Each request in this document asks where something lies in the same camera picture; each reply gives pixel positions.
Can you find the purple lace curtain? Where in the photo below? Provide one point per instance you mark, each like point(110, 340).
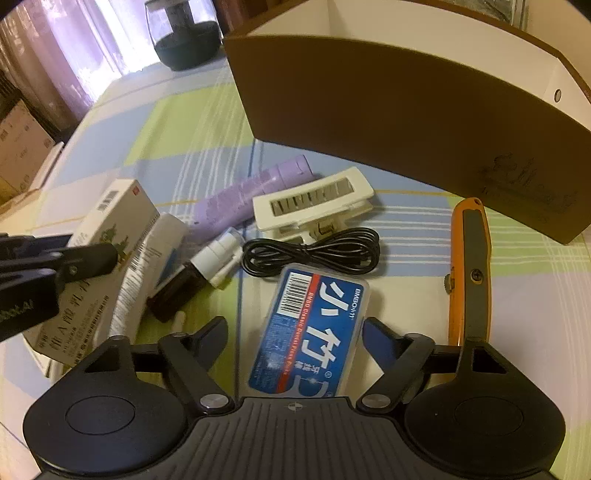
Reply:
point(69, 46)

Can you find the dark glass jar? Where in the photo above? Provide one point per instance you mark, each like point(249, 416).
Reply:
point(184, 41)

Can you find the blue label floss pick case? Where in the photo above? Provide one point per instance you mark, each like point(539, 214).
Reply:
point(309, 323)

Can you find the white hair clip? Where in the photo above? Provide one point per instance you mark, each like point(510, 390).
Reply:
point(316, 208)

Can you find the orange utility knife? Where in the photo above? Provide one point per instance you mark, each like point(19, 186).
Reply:
point(475, 277)

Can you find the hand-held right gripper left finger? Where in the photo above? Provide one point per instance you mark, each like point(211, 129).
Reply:
point(216, 333)

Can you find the cardboard box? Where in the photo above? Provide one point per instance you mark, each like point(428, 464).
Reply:
point(18, 147)

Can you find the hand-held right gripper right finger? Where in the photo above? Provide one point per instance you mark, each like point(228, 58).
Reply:
point(375, 338)

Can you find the brown storage box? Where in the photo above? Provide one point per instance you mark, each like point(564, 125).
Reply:
point(369, 115)

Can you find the white squeeze tube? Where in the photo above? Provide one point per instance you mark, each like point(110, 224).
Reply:
point(147, 258)

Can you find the white stool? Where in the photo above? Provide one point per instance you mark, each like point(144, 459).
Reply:
point(48, 166)

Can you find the brown spray bottle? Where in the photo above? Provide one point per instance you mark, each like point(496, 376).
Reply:
point(175, 290)

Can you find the checked tablecloth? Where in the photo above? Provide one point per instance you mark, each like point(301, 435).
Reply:
point(184, 138)

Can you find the white medicine carton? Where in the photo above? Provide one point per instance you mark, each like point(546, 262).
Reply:
point(108, 214)

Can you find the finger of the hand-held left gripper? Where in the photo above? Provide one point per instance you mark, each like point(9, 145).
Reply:
point(32, 242)
point(87, 263)

